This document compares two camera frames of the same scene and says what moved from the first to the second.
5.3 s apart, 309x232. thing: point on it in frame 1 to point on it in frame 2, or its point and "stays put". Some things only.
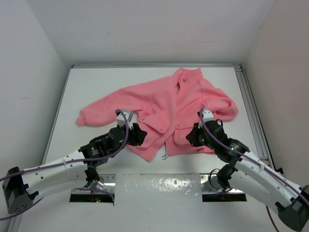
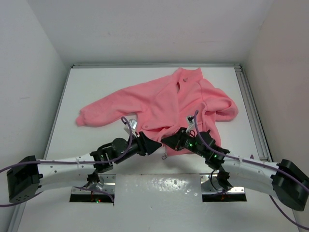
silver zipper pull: [164, 157] stays put
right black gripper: [192, 136] to [176, 141]
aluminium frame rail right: [264, 154] stays put
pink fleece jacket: [167, 109] stays put
